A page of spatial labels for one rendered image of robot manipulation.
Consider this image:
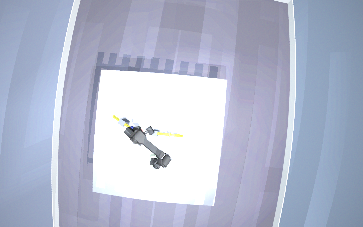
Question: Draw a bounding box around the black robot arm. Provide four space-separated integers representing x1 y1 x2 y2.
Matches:
124 126 172 169

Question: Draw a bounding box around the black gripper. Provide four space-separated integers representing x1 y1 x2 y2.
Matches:
144 126 154 135

